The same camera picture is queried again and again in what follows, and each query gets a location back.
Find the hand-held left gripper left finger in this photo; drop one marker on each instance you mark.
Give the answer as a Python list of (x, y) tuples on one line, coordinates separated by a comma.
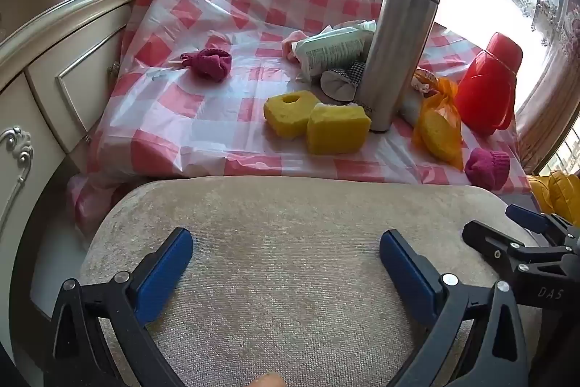
[(165, 273)]

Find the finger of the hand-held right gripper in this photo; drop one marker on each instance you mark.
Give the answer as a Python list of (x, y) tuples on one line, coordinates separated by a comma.
[(487, 239), (525, 218)]

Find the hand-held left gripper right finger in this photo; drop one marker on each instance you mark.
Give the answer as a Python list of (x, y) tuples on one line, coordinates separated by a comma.
[(408, 273)]

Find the magenta knitted sock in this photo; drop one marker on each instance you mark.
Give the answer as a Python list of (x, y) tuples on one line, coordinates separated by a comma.
[(488, 169), (209, 63)]

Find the orange plastic bag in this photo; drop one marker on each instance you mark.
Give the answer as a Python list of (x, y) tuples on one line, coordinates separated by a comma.
[(442, 128)]

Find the yellow sponge block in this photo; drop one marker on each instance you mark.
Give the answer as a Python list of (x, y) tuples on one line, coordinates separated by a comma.
[(337, 131)]

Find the yellow sponge with hole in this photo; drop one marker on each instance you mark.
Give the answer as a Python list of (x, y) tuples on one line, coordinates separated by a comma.
[(285, 117)]

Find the green wet wipes packet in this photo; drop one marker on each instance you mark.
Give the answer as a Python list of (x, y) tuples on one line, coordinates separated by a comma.
[(333, 47)]

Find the pink cloth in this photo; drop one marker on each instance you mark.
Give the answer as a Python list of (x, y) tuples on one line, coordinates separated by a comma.
[(292, 43)]

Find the person's left hand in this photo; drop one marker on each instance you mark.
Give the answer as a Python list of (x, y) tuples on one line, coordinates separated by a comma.
[(267, 381)]

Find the yellow leather sofa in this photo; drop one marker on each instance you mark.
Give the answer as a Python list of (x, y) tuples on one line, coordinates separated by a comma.
[(559, 192)]

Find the beige upholstered chair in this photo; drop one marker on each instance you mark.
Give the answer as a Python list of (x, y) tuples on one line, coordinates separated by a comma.
[(281, 269)]

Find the red plastic jug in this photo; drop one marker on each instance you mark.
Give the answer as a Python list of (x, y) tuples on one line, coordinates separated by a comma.
[(485, 92)]

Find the pink checked plastic tablecloth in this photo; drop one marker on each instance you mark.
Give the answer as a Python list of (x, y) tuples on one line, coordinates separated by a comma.
[(181, 119)]

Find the black white checked pouch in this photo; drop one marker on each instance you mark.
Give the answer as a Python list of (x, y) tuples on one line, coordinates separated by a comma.
[(340, 81)]

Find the stainless steel thermos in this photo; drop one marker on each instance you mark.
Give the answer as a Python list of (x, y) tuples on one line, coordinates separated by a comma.
[(398, 47)]

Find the cream carved dresser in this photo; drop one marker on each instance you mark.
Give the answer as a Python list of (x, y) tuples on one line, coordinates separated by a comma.
[(54, 87)]

